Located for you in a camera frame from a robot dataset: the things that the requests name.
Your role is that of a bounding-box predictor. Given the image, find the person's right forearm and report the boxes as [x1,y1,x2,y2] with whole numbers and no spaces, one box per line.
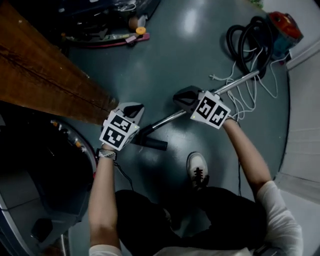
[220,117,274,202]

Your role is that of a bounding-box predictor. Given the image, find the striped wrist band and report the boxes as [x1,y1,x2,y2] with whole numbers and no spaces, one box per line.
[95,147,118,161]

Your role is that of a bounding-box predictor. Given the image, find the black floor nozzle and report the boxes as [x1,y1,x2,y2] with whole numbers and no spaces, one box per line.
[134,123,168,152]

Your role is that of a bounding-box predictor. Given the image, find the white power cable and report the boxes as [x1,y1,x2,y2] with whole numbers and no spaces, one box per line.
[208,46,292,121]

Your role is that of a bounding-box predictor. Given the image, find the long pink board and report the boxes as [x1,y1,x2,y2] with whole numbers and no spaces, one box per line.
[63,31,151,49]

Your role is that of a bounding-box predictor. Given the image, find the wooden ball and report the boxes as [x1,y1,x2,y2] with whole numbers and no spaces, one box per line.
[128,16,140,30]

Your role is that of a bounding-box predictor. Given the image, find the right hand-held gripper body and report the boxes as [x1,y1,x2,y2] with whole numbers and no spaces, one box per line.
[172,85,232,130]

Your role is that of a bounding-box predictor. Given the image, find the black vacuum hose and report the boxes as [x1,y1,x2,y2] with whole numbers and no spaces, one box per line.
[225,15,275,79]

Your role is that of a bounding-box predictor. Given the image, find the brown wooden table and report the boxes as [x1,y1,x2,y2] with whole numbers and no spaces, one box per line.
[0,0,119,126]

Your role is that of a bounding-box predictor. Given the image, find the white sneaker with black laces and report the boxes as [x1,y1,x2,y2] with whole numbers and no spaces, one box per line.
[185,151,211,191]

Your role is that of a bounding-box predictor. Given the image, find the black trousers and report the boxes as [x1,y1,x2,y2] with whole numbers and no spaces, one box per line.
[114,185,269,252]

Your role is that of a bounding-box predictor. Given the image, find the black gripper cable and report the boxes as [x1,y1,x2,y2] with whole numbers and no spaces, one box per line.
[237,159,243,197]
[113,160,136,193]

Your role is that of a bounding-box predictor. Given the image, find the person's left forearm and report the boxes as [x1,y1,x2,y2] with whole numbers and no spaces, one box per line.
[88,149,120,251]

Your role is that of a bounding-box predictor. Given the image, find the silver vacuum cleaner wand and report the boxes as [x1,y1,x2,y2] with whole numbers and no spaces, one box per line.
[149,70,261,131]

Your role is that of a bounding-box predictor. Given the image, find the large black and grey machine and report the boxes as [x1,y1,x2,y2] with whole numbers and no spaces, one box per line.
[0,101,99,256]

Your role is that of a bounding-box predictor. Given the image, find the red and teal vacuum cleaner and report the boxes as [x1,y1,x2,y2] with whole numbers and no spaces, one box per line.
[267,10,305,60]

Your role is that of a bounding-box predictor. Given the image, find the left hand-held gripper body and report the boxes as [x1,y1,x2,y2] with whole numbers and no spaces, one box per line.
[99,101,146,152]

